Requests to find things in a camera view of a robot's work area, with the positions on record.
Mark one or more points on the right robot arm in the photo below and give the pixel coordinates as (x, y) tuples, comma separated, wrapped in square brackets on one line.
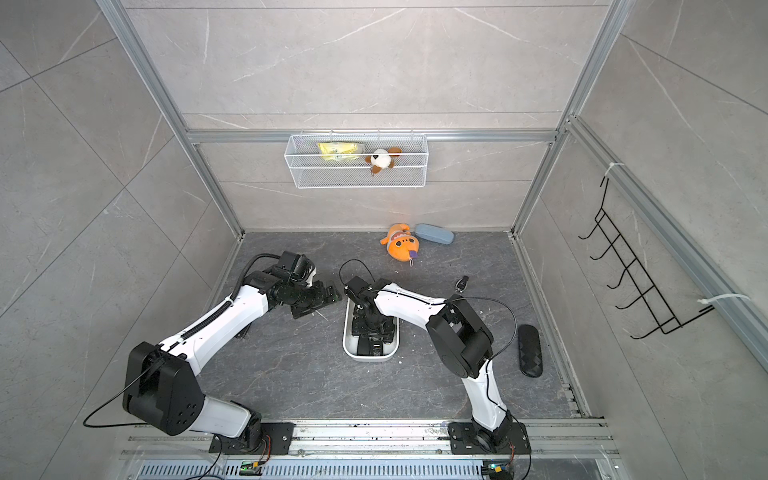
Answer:
[(462, 341)]

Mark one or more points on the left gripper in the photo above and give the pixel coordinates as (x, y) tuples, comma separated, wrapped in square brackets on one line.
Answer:
[(320, 298)]

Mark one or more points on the white wire wall basket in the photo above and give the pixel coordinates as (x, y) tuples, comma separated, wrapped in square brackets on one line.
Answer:
[(310, 171)]

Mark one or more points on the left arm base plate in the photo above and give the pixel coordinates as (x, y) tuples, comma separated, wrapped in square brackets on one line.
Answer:
[(273, 438)]

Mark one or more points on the aluminium mounting rail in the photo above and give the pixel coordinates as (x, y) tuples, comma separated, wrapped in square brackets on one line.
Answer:
[(572, 438)]

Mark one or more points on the white storage box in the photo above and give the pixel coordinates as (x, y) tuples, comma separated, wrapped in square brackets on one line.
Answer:
[(388, 332)]

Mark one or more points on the orange plush toy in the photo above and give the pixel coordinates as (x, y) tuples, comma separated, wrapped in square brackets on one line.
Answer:
[(401, 244)]

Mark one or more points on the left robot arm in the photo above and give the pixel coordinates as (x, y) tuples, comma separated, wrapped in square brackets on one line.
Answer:
[(161, 387)]

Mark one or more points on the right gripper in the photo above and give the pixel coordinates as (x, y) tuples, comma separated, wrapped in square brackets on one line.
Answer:
[(362, 328)]

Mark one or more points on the black silver Mercedes key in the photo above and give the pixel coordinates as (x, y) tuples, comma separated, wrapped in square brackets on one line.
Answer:
[(461, 284)]

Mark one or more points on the blue glasses case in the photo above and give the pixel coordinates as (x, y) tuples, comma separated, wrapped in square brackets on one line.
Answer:
[(434, 234)]

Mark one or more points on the brown white plush dog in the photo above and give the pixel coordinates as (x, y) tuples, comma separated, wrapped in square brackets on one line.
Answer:
[(382, 159)]

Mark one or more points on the yellow packet in basket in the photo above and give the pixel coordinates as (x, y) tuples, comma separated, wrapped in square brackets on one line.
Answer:
[(340, 151)]

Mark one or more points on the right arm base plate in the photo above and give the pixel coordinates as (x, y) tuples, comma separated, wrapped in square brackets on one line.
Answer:
[(469, 438)]

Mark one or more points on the black silver car key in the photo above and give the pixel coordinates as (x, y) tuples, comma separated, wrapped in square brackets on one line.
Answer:
[(370, 347)]

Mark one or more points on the black wall hook rack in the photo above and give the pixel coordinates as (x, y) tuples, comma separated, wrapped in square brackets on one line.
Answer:
[(635, 274)]

